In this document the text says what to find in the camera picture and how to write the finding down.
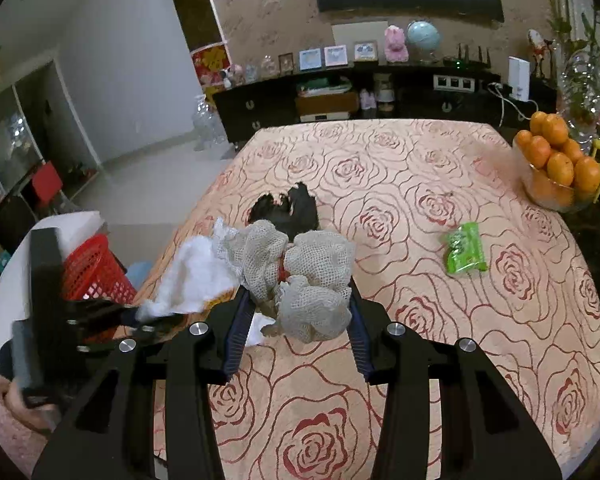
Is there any beige mesh cloth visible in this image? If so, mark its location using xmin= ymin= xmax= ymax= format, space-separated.
xmin=225 ymin=220 xmax=356 ymax=345

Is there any green snack packet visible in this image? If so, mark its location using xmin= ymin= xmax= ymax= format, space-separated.
xmin=442 ymin=222 xmax=487 ymax=276

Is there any white switch panel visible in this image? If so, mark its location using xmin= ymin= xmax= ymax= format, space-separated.
xmin=432 ymin=74 xmax=476 ymax=92

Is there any rose-patterned covered table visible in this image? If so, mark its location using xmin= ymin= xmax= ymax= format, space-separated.
xmin=130 ymin=119 xmax=600 ymax=480

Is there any white power cable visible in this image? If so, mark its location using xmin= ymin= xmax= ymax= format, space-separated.
xmin=487 ymin=81 xmax=542 ymax=127

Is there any black television cabinet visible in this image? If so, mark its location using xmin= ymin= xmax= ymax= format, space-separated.
xmin=212 ymin=62 xmax=561 ymax=144

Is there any orange storage box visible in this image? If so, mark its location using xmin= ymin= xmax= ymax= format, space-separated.
xmin=295 ymin=92 xmax=359 ymax=122

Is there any red floral wall poster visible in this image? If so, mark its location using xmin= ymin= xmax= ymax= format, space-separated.
xmin=190 ymin=42 xmax=231 ymax=107

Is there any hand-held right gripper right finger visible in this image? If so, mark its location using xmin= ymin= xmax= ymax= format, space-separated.
xmin=347 ymin=280 xmax=564 ymax=480

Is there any black cloth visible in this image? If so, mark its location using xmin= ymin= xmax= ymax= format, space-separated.
xmin=247 ymin=182 xmax=321 ymax=239

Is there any black router with antennas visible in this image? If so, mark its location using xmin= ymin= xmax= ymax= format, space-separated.
xmin=442 ymin=44 xmax=494 ymax=69

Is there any bowl of oranges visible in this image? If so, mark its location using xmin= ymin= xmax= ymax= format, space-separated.
xmin=514 ymin=111 xmax=600 ymax=210

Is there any clear glass fruit bowl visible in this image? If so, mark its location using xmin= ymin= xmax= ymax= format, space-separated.
xmin=512 ymin=139 xmax=600 ymax=214

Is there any black chair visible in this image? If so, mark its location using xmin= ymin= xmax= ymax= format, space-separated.
xmin=0 ymin=195 xmax=39 ymax=256

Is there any white and red figurine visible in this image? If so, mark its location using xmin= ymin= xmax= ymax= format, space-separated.
xmin=527 ymin=28 xmax=551 ymax=79

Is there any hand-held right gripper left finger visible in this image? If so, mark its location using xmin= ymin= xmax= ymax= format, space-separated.
xmin=32 ymin=285 xmax=258 ymax=480

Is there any pale blue globe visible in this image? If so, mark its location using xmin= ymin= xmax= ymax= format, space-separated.
xmin=406 ymin=20 xmax=442 ymax=64

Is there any person's left forearm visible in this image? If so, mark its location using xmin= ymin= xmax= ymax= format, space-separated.
xmin=0 ymin=374 xmax=56 ymax=480

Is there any red plastic mesh basket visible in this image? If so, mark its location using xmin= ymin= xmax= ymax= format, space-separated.
xmin=60 ymin=234 xmax=139 ymax=307

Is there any pink plush toy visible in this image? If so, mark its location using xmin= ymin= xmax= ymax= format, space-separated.
xmin=384 ymin=25 xmax=410 ymax=63

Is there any clear glass water jug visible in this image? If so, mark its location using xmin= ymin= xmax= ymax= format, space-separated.
xmin=191 ymin=95 xmax=230 ymax=152

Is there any person's left hand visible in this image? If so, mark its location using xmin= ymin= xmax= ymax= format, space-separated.
xmin=6 ymin=384 xmax=62 ymax=434

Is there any glass sliding door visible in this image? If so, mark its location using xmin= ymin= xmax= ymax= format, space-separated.
xmin=0 ymin=85 xmax=37 ymax=197

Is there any white cloth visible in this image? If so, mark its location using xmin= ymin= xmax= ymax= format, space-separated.
xmin=137 ymin=217 xmax=267 ymax=347

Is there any white box shaped device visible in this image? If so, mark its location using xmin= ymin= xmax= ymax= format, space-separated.
xmin=507 ymin=56 xmax=531 ymax=101

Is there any red chair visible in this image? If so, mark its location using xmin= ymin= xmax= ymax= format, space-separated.
xmin=32 ymin=161 xmax=69 ymax=211

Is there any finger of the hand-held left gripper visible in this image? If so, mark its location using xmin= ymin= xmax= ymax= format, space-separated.
xmin=65 ymin=301 xmax=142 ymax=324
xmin=76 ymin=316 xmax=182 ymax=357

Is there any tall glass vase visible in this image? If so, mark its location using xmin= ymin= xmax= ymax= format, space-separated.
xmin=555 ymin=52 xmax=600 ymax=154

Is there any blue plastic stool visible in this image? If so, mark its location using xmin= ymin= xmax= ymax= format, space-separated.
xmin=127 ymin=261 xmax=154 ymax=292

